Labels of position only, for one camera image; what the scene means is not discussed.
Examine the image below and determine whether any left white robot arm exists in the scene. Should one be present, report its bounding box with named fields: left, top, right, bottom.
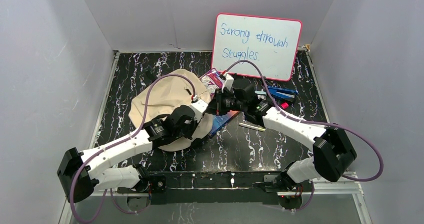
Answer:
left=56, top=101, right=207, bottom=203

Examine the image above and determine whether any light blue white stapler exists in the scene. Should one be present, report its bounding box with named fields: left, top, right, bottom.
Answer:
left=255, top=91, right=267, bottom=100

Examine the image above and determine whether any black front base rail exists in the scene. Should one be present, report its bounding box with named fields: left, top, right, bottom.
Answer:
left=148, top=171, right=302, bottom=205

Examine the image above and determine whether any red pink highlighter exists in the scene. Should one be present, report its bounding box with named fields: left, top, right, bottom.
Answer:
left=280, top=102, right=290, bottom=110

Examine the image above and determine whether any pink framed whiteboard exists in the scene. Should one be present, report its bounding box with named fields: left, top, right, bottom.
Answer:
left=211, top=13, right=303, bottom=81

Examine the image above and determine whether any white marker pale cap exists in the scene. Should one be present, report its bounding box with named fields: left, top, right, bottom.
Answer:
left=239, top=123, right=266, bottom=132

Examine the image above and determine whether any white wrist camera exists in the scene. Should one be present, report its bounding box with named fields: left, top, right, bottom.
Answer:
left=220, top=72, right=234, bottom=92
left=189, top=99, right=208, bottom=120

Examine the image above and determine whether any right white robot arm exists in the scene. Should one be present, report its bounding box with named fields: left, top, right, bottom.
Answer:
left=207, top=85, right=357, bottom=191

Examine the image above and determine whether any Jane Eyre paperback book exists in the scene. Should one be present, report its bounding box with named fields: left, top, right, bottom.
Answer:
left=208, top=111, right=239, bottom=137

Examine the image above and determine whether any purple colouring book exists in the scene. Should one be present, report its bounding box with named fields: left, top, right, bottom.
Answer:
left=200, top=68, right=225, bottom=95

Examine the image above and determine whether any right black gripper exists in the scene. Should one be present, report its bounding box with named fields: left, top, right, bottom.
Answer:
left=207, top=88, right=247, bottom=116

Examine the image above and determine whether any blue black stapler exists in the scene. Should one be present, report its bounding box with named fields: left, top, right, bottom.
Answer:
left=267, top=86, right=298, bottom=103

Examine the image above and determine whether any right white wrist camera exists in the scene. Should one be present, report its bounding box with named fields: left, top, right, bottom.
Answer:
left=220, top=72, right=234, bottom=92

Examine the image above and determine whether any beige canvas backpack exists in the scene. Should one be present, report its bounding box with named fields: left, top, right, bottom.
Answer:
left=128, top=69, right=214, bottom=152

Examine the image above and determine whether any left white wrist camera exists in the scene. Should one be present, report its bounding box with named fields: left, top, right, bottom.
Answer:
left=189, top=99, right=208, bottom=120

